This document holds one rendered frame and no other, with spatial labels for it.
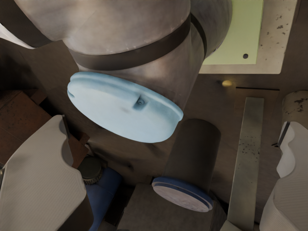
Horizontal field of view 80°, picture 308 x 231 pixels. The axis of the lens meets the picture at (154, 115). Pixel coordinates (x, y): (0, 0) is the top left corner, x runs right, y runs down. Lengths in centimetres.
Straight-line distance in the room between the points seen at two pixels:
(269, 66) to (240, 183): 39
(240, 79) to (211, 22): 60
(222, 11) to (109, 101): 20
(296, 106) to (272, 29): 48
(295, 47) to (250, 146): 36
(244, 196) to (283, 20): 49
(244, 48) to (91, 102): 27
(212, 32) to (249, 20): 8
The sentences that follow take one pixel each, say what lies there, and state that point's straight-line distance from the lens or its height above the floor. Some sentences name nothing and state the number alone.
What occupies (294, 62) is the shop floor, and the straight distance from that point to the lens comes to 82.
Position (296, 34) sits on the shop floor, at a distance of 76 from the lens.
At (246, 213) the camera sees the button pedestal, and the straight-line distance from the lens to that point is 66.
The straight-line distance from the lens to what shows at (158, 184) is 97.
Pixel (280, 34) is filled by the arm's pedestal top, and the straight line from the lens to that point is 41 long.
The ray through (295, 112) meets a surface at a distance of 83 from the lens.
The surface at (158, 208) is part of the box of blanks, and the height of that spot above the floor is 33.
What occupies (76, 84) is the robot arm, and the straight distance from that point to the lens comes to 17.
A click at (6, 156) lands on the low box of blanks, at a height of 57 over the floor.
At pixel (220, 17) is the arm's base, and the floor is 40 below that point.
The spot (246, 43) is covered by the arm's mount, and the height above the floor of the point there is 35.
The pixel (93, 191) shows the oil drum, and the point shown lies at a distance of 297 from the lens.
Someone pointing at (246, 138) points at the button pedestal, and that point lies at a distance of 77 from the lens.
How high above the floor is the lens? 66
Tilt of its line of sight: 32 degrees down
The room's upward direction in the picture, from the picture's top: 154 degrees counter-clockwise
